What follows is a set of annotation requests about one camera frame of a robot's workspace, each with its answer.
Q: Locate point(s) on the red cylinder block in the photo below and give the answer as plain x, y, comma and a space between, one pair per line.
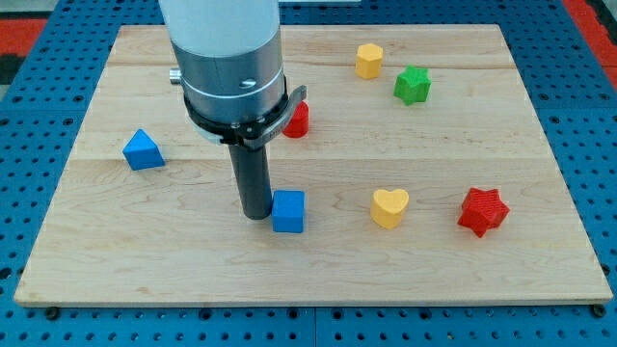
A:
298, 126

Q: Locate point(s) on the blue cube block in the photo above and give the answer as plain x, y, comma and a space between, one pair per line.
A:
288, 211

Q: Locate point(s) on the black clamp mounting bracket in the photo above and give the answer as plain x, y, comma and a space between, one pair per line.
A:
253, 134

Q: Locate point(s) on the yellow heart block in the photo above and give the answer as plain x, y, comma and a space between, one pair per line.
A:
388, 207

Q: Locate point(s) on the light wooden board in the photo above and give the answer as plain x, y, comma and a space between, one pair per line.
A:
176, 236

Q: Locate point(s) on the red star block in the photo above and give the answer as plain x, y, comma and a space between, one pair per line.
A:
482, 210

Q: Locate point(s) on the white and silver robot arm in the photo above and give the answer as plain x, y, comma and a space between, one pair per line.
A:
230, 68

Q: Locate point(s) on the green star block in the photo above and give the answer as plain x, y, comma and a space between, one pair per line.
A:
412, 85

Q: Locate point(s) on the blue triangle block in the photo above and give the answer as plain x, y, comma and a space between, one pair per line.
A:
141, 152

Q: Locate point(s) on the yellow hexagon block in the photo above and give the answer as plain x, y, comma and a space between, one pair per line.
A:
369, 60

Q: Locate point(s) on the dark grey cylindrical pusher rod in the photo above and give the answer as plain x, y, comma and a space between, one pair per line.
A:
253, 180

